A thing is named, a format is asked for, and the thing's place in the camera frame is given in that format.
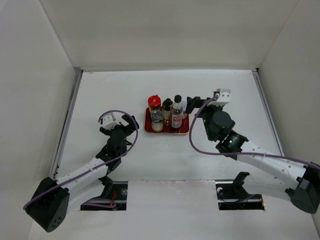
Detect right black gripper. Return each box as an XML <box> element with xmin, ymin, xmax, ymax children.
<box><xmin>186</xmin><ymin>96</ymin><xmax>223</xmax><ymax>141</ymax></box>

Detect small pink-lidded spice jar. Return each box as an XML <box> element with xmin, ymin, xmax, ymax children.
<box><xmin>181</xmin><ymin>100</ymin><xmax>188</xmax><ymax>119</ymax></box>

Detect tall clear vinegar bottle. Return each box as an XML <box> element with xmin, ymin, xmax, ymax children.
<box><xmin>170</xmin><ymin>95</ymin><xmax>184</xmax><ymax>129</ymax></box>

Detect silver-capped glass shaker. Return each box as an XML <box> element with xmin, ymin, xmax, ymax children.
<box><xmin>150</xmin><ymin>109</ymin><xmax>163</xmax><ymax>133</ymax></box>

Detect black-capped white bottle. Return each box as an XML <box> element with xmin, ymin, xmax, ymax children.
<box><xmin>162</xmin><ymin>98</ymin><xmax>173</xmax><ymax>125</ymax></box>

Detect red-capped sauce jar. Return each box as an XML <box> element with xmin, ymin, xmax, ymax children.
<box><xmin>147</xmin><ymin>94</ymin><xmax>162</xmax><ymax>113</ymax></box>

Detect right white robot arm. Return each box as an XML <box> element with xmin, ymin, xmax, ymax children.
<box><xmin>186</xmin><ymin>94</ymin><xmax>320</xmax><ymax>214</ymax></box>

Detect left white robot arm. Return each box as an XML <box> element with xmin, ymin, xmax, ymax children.
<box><xmin>23</xmin><ymin>110</ymin><xmax>139</xmax><ymax>233</ymax></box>

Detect red rectangular tray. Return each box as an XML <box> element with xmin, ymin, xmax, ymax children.
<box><xmin>144</xmin><ymin>107</ymin><xmax>190</xmax><ymax>135</ymax></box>

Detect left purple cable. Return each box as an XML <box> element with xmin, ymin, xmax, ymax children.
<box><xmin>22</xmin><ymin>109</ymin><xmax>140</xmax><ymax>211</ymax></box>

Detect purple cable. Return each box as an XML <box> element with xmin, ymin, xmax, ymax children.
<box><xmin>188</xmin><ymin>94</ymin><xmax>320</xmax><ymax>204</ymax></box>
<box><xmin>22</xmin><ymin>109</ymin><xmax>140</xmax><ymax>211</ymax></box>

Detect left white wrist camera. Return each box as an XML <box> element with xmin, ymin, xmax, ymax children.
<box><xmin>98</xmin><ymin>112</ymin><xmax>120</xmax><ymax>130</ymax></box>

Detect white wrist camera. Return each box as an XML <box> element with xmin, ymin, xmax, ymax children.
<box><xmin>213</xmin><ymin>88</ymin><xmax>231</xmax><ymax>106</ymax></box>
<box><xmin>98</xmin><ymin>112</ymin><xmax>120</xmax><ymax>130</ymax></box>

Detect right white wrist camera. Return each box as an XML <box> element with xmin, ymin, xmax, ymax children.
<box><xmin>213</xmin><ymin>88</ymin><xmax>231</xmax><ymax>106</ymax></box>

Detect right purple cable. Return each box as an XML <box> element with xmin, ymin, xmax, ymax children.
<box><xmin>188</xmin><ymin>94</ymin><xmax>320</xmax><ymax>204</ymax></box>

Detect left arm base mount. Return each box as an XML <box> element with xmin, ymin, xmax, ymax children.
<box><xmin>80</xmin><ymin>181</ymin><xmax>129</xmax><ymax>211</ymax></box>

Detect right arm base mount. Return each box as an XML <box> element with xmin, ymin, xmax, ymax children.
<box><xmin>215</xmin><ymin>172</ymin><xmax>265</xmax><ymax>211</ymax></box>

